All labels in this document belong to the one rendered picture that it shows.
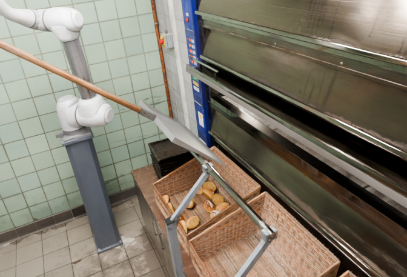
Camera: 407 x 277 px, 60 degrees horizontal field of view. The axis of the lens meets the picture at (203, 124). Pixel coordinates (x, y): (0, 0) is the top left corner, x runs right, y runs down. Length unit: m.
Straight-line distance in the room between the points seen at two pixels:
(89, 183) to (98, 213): 0.27
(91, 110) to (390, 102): 1.70
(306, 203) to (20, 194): 2.39
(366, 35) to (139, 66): 2.17
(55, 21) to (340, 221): 1.74
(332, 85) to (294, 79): 0.20
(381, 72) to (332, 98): 0.23
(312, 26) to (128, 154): 2.32
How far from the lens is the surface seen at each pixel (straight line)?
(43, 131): 3.08
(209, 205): 2.22
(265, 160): 1.89
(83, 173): 2.63
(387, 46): 1.13
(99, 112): 2.30
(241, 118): 1.98
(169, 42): 2.70
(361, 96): 1.27
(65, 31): 2.16
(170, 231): 1.69
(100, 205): 2.80
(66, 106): 2.44
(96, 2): 2.89
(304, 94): 1.44
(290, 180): 1.75
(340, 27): 1.25
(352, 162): 1.15
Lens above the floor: 2.04
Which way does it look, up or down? 26 degrees down
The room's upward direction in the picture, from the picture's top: 7 degrees counter-clockwise
